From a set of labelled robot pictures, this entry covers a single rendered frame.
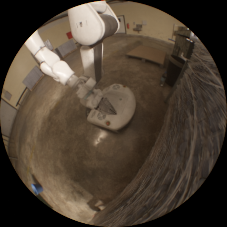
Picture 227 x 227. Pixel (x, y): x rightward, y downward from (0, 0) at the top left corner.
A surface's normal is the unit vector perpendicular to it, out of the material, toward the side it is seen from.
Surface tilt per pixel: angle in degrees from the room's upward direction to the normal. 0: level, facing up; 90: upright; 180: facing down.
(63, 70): 62
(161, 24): 90
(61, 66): 56
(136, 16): 90
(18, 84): 90
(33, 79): 92
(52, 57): 79
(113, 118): 1
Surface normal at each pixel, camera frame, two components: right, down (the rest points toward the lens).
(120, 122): 0.22, 0.18
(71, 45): 0.80, 0.47
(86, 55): -0.38, 0.86
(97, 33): -0.04, 0.97
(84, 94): 0.00, 0.74
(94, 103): 0.63, 0.11
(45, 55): 0.83, 0.29
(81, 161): -0.15, -0.41
